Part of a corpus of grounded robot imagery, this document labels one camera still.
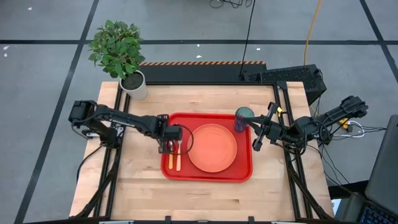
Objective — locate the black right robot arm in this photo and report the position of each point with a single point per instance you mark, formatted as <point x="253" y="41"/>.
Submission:
<point x="329" y="119"/>

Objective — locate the orange round plate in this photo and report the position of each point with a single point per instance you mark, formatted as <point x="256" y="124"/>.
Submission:
<point x="213" y="147"/>

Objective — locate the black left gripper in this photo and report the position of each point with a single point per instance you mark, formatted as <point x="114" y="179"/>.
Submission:
<point x="163" y="133"/>

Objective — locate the white plant pot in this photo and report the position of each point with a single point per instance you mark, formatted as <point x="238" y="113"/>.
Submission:
<point x="136" y="91"/>

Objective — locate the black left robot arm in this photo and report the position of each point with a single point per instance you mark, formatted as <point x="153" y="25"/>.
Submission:
<point x="124" y="119"/>

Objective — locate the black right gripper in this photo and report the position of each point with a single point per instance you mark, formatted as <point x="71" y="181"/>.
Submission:
<point x="276" y="132"/>

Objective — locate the black table frame rail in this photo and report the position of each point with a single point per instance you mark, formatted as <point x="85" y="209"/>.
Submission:
<point x="202" y="83"/>
<point x="127" y="105"/>
<point x="287" y="93"/>
<point x="118" y="93"/>
<point x="277" y="93"/>

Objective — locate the teal faceted plastic cup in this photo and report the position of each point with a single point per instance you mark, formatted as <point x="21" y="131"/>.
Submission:
<point x="244" y="112"/>

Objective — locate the black mat with hazard stripes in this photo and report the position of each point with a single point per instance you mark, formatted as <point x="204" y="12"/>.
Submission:
<point x="192" y="71"/>

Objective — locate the red plastic tray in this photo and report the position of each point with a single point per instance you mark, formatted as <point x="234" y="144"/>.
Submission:
<point x="242" y="168"/>

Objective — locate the green leafy plant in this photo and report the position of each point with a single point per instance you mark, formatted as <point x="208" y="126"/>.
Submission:
<point x="116" y="48"/>

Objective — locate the black perforated computer case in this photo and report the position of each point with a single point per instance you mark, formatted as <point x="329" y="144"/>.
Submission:
<point x="289" y="76"/>

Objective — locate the black diagonal frame strut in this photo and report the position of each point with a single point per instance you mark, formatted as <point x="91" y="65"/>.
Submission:
<point x="311" y="193"/>
<point x="96" y="191"/>

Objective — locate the grey laptop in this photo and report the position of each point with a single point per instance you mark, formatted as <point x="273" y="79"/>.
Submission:
<point x="384" y="161"/>

